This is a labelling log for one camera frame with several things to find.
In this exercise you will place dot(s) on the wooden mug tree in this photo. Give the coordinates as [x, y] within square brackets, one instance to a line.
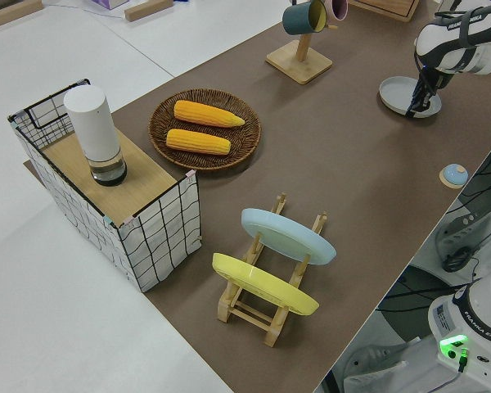
[300, 61]

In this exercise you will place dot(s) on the white cylinder with dark base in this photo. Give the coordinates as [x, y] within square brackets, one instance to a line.
[94, 127]

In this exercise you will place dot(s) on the gray round plate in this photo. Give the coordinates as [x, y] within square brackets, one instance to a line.
[395, 92]

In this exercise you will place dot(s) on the light blue plate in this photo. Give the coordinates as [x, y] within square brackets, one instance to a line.
[286, 235]

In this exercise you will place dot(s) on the purple box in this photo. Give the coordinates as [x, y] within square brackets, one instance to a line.
[108, 3]

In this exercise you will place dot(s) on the wooden block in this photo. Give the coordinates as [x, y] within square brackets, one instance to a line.
[147, 9]
[12, 14]

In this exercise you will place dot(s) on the wooden board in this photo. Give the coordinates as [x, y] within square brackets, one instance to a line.
[143, 180]

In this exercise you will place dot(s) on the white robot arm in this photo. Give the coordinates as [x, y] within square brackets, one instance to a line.
[474, 41]

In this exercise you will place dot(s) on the blue dome with wooden knob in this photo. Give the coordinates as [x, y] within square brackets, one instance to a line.
[454, 175]

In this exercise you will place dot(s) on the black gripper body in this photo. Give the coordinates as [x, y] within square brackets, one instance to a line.
[431, 84]

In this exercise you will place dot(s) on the pink binder clip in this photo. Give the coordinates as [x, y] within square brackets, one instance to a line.
[129, 222]
[190, 175]

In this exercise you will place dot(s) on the pink mug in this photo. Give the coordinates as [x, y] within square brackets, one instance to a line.
[339, 9]

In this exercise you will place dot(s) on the round wicker basket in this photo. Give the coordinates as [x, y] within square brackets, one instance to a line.
[245, 143]

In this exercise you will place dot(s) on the wooden cabinet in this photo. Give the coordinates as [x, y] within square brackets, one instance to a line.
[393, 8]

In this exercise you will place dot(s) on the yellow plate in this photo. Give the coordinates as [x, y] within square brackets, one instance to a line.
[266, 286]

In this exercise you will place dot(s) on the wooden dish rack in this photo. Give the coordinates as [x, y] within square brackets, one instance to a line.
[245, 315]

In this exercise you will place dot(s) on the white metal stand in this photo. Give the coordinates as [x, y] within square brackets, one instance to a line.
[460, 229]

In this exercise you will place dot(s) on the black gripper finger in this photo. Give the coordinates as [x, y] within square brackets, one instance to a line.
[424, 102]
[414, 106]

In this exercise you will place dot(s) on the teal mug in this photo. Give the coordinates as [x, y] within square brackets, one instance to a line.
[298, 18]

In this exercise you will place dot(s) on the yellow corn cob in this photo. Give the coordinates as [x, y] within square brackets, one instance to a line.
[196, 142]
[206, 114]

